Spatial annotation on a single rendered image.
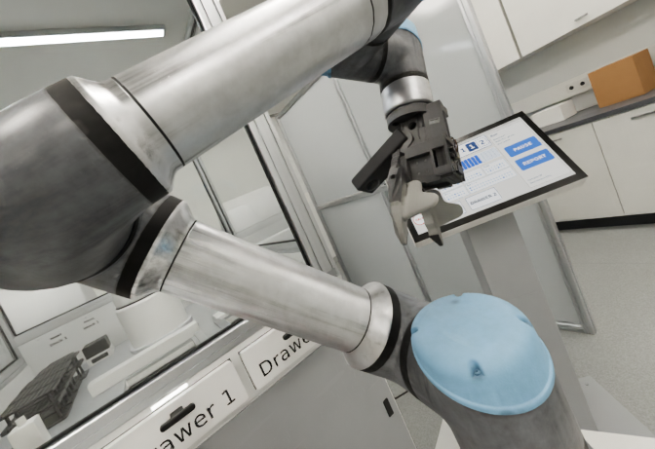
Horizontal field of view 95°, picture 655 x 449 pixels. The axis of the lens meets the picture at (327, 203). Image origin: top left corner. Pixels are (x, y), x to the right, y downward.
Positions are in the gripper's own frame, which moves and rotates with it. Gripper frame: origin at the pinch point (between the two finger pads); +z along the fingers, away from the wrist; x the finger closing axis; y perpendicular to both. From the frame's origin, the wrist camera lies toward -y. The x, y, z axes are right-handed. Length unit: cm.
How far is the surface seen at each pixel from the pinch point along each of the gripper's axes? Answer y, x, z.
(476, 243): -6, 70, -2
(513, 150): 11, 68, -30
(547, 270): 9, 156, 13
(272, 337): -52, 18, 17
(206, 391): -59, 2, 26
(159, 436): -63, -7, 33
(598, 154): 56, 251, -62
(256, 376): -54, 14, 26
